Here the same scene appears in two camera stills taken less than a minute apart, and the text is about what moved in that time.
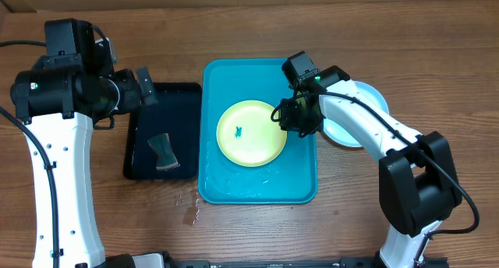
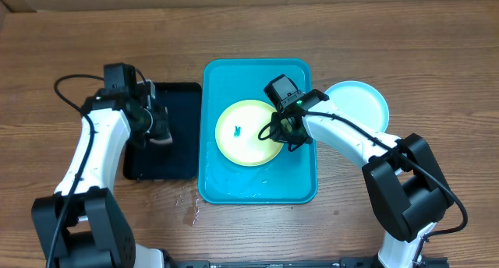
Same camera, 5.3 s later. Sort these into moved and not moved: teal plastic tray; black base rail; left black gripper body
Moved: left black gripper body
Not moved: teal plastic tray; black base rail
